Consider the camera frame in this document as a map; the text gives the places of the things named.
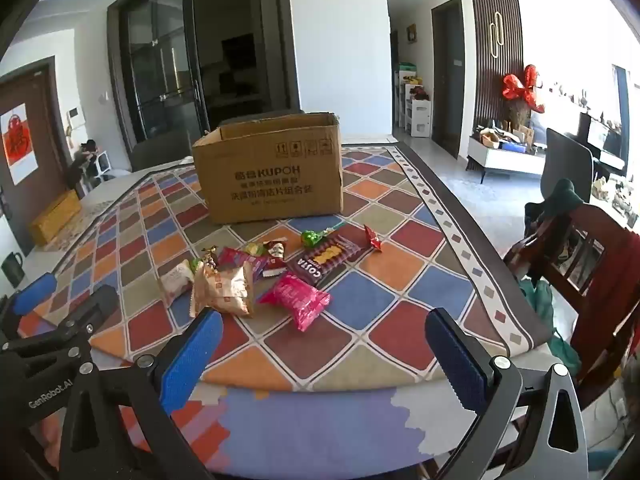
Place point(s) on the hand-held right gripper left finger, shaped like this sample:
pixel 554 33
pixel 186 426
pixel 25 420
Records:
pixel 192 355

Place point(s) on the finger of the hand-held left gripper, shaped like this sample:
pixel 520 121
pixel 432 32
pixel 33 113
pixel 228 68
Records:
pixel 95 307
pixel 35 292

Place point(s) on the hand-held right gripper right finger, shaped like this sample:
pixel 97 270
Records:
pixel 457 360

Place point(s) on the yellow-green snack packet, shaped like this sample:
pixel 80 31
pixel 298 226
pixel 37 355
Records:
pixel 252 248

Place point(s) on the green lollipop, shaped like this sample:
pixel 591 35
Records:
pixel 311 238

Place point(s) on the brown cardboard box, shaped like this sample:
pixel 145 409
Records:
pixel 270 180

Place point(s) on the black mug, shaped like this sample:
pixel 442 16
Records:
pixel 12 270

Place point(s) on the gold snack packet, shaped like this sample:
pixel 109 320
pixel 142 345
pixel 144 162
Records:
pixel 225 292

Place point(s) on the white snack packet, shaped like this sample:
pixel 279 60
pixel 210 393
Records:
pixel 175 280

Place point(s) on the yellow wooden box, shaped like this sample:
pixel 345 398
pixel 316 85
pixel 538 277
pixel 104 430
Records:
pixel 55 217

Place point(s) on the magenta snack packet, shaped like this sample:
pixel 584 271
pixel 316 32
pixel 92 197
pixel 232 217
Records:
pixel 240 259

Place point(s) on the brown entrance door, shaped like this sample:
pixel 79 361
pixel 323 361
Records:
pixel 47 185

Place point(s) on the pink snack packet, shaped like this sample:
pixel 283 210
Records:
pixel 297 300

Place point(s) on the small red-white candy packet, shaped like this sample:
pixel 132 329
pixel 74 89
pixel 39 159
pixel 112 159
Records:
pixel 275 255

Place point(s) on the dark wooden chair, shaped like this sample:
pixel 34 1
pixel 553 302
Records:
pixel 595 345

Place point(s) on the white stool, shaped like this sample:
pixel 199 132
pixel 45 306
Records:
pixel 98 162

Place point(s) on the pastel patterned tablecloth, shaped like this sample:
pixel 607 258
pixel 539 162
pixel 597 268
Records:
pixel 320 425

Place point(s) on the red and white door poster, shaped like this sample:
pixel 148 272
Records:
pixel 17 145

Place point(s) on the red foil candy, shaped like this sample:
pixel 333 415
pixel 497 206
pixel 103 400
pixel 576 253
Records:
pixel 372 237

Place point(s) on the dark purple biscuit packet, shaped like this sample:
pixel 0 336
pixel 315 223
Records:
pixel 325 260

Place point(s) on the red garment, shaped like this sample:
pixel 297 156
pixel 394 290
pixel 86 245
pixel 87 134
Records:
pixel 617 285

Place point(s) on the dark green cloth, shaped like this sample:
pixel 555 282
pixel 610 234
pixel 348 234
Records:
pixel 562 197

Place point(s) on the white low cabinet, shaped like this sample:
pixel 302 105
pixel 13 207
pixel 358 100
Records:
pixel 500 157

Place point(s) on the grey upholstered chair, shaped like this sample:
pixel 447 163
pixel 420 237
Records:
pixel 567 160

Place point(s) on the glass sliding doors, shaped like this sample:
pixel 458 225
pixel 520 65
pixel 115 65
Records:
pixel 150 70

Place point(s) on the white shoe rack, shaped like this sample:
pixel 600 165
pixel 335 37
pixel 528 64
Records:
pixel 419 115

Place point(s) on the red bow balloon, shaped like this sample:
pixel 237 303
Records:
pixel 515 85

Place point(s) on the dark interior door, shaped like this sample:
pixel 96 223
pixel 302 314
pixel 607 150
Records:
pixel 450 75

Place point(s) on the small framed wall picture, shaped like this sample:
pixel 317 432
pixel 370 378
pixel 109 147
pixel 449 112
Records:
pixel 411 33

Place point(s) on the dark slatted wall panel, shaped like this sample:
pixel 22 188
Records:
pixel 495 25

